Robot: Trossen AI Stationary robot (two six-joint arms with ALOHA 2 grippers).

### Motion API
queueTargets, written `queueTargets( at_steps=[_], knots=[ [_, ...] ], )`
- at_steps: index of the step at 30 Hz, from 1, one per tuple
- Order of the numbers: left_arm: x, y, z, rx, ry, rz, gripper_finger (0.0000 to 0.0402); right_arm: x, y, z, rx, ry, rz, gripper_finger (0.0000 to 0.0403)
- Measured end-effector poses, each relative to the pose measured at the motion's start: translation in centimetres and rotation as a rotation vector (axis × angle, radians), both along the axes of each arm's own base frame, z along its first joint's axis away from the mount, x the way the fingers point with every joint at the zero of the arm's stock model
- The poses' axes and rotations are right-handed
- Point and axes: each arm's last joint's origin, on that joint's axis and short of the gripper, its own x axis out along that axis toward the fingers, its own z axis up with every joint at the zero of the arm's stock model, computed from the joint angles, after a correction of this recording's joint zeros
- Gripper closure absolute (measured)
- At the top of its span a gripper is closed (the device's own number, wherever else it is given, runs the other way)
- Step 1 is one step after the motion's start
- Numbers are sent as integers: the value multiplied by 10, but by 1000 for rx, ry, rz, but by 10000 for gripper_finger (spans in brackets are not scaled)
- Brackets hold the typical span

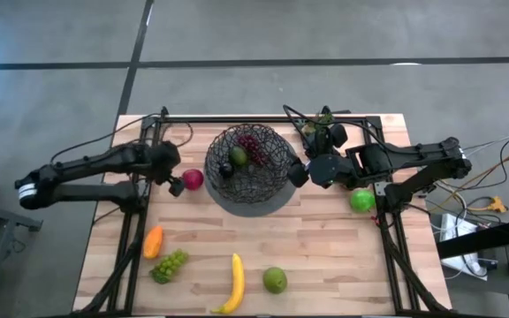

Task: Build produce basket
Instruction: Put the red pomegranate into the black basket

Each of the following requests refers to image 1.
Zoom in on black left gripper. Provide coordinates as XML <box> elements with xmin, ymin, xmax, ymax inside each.
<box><xmin>148</xmin><ymin>140</ymin><xmax>187</xmax><ymax>198</ymax></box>

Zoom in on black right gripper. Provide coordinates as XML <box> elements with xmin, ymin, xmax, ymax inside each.
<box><xmin>288</xmin><ymin>123</ymin><xmax>352</xmax><ymax>189</ymax></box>

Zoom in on red apple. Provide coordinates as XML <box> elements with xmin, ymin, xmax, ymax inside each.
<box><xmin>181</xmin><ymin>168</ymin><xmax>205</xmax><ymax>192</ymax></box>

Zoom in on orange papaya piece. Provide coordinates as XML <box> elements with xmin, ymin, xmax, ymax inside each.
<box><xmin>142</xmin><ymin>225</ymin><xmax>165</xmax><ymax>261</ymax></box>

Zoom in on bright green apple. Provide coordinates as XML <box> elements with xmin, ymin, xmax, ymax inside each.
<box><xmin>349</xmin><ymin>188</ymin><xmax>376</xmax><ymax>214</ymax></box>

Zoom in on dark green avocado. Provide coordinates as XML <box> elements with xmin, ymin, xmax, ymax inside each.
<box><xmin>229</xmin><ymin>146</ymin><xmax>249</xmax><ymax>168</ymax></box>

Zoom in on red grape bunch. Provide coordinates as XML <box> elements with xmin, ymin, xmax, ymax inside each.
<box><xmin>236</xmin><ymin>134</ymin><xmax>268</xmax><ymax>167</ymax></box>

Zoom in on green grape bunch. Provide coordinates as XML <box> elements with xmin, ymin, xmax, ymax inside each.
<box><xmin>148</xmin><ymin>248</ymin><xmax>190</xmax><ymax>285</ymax></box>

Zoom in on yellow banana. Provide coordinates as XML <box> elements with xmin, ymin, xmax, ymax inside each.
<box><xmin>210</xmin><ymin>253</ymin><xmax>247</xmax><ymax>315</ymax></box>

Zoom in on pineapple top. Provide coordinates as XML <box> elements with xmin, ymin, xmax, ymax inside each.
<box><xmin>300</xmin><ymin>112</ymin><xmax>338</xmax><ymax>138</ymax></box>

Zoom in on white power strip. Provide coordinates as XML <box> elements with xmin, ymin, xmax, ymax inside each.
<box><xmin>438</xmin><ymin>213</ymin><xmax>489</xmax><ymax>282</ymax></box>

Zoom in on yellow power plug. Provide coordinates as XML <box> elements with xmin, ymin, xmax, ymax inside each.
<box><xmin>479</xmin><ymin>196</ymin><xmax>508</xmax><ymax>214</ymax></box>

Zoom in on silver metal frame bracket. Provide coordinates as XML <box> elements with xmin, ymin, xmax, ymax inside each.
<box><xmin>373</xmin><ymin>180</ymin><xmax>391</xmax><ymax>198</ymax></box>

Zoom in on black aluminium table frame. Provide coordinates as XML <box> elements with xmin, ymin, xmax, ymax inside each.
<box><xmin>77</xmin><ymin>105</ymin><xmax>450</xmax><ymax>317</ymax></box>

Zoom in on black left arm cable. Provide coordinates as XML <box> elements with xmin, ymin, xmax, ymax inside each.
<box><xmin>49</xmin><ymin>112</ymin><xmax>170</xmax><ymax>163</ymax></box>

